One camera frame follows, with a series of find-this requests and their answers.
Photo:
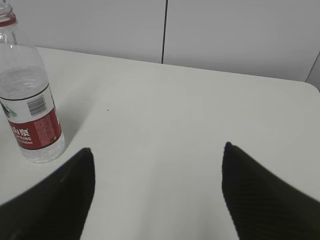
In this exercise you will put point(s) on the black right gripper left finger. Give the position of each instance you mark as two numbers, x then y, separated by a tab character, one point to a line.
57	207

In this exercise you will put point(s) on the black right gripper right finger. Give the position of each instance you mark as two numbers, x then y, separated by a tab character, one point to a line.
261	205

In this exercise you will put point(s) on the clear red-label water bottle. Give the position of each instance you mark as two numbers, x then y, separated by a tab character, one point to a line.
25	94

